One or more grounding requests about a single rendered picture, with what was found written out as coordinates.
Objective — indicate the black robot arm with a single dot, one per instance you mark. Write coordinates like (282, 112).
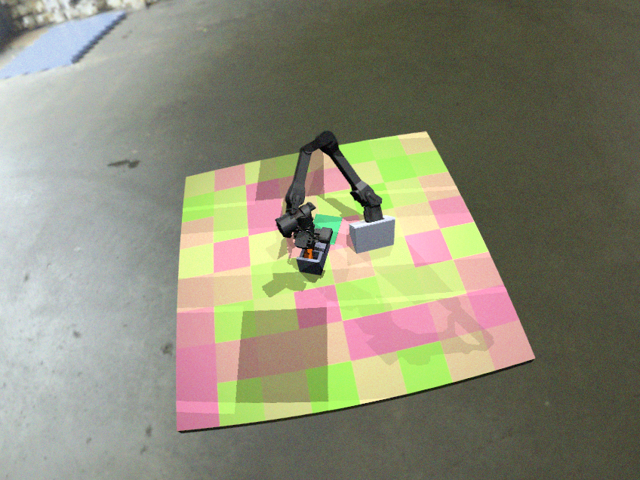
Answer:
(295, 196)

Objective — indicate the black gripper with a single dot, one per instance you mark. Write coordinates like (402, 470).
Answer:
(322, 235)

